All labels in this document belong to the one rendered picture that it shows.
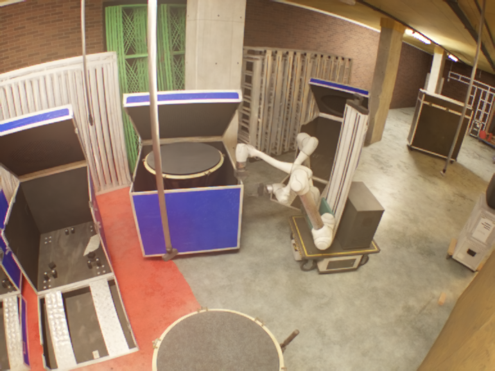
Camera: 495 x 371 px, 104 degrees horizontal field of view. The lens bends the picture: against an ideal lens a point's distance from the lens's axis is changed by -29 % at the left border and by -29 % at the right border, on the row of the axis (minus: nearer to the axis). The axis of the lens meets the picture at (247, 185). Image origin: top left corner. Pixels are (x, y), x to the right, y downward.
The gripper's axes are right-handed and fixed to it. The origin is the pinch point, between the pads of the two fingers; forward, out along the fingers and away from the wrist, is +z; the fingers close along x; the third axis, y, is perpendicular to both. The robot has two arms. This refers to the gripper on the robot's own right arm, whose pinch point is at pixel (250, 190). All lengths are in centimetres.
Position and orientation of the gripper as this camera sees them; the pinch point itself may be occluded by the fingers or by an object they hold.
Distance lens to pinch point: 275.6
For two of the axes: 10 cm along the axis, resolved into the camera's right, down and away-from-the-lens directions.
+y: -2.4, -5.2, 8.2
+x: 0.7, -8.5, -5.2
